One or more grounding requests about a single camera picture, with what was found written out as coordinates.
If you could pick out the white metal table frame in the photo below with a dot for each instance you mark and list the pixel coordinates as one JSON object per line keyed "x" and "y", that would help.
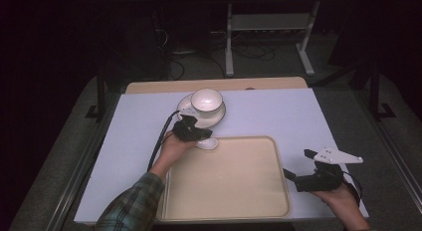
{"x": 265, "y": 22}

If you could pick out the person's left hand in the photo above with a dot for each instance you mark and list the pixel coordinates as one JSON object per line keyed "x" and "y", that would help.
{"x": 172, "y": 153}

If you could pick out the black metal stand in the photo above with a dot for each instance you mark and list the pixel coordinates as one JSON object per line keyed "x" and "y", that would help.
{"x": 376, "y": 98}
{"x": 100, "y": 98}

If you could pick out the white ceramic spoon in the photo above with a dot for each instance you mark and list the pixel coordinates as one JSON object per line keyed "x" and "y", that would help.
{"x": 208, "y": 144}

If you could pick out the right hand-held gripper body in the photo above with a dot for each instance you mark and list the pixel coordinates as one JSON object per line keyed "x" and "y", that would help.
{"x": 321, "y": 180}

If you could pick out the white plate with dark rim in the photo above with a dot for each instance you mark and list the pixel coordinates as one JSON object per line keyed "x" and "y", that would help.
{"x": 214, "y": 119}

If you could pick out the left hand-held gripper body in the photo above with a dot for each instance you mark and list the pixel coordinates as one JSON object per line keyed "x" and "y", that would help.
{"x": 185, "y": 131}

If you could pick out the white ceramic bowl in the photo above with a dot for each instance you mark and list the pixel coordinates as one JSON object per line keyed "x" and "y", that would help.
{"x": 207, "y": 100}

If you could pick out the person's right hand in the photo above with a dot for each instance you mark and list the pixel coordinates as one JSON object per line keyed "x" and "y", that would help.
{"x": 340, "y": 198}

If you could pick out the beige plastic tray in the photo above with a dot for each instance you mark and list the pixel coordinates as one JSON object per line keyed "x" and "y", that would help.
{"x": 232, "y": 181}

